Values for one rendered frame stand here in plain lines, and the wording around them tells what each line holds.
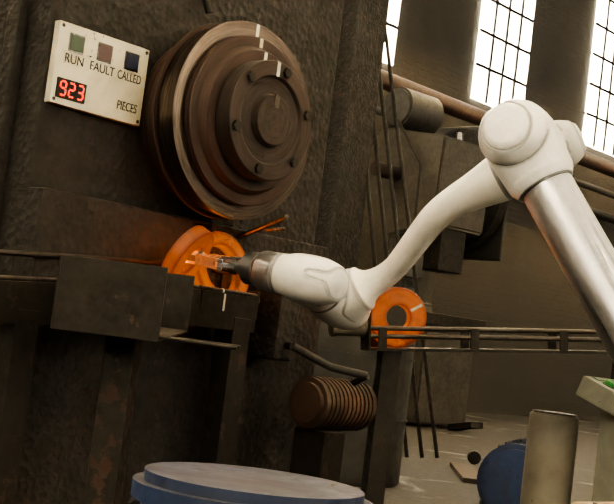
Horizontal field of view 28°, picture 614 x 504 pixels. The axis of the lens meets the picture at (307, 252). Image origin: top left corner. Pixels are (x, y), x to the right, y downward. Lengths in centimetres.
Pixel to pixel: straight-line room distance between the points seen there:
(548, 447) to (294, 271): 81
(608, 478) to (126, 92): 143
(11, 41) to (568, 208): 128
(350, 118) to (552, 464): 446
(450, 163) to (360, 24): 369
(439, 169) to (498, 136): 851
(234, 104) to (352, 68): 451
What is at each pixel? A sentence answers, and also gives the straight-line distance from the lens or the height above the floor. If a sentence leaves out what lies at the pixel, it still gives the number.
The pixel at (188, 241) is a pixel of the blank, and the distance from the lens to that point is 281.
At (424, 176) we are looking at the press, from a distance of 1092.
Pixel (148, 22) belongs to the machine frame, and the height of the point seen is 131.
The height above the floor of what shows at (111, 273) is 70.
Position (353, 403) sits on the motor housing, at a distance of 309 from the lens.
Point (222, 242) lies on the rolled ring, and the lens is 302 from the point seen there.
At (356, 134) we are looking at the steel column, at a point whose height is 183.
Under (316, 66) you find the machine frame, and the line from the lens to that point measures 342.
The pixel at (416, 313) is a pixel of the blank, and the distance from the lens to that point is 320.
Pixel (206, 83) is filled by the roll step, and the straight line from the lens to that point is 287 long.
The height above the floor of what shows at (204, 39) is 127.
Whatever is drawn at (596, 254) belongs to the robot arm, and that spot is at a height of 84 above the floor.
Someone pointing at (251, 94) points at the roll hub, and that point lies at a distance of 290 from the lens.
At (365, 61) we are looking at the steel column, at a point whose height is 227.
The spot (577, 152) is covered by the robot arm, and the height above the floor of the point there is 105.
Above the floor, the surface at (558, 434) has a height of 47.
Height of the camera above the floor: 62
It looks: 4 degrees up
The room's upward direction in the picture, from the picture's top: 7 degrees clockwise
